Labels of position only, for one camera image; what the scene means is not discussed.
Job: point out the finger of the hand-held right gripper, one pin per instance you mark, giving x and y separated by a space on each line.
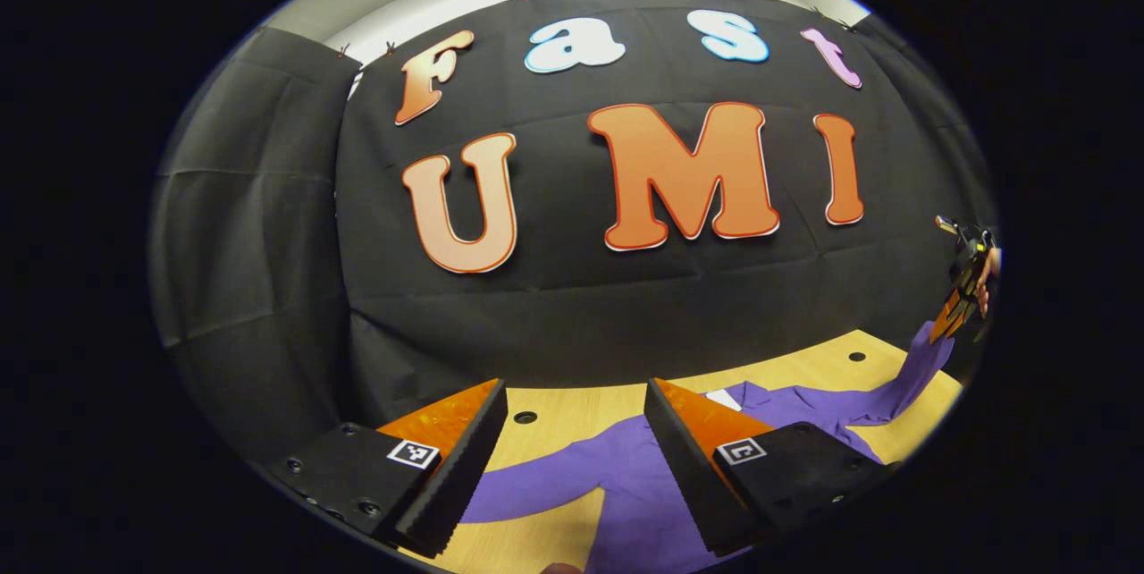
954 313

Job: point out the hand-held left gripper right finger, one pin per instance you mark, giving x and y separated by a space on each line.
693 485

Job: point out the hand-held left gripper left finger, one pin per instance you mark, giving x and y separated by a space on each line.
456 485

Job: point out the purple shirt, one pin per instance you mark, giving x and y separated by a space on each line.
626 485

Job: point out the black backdrop cloth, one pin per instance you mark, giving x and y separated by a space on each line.
581 315

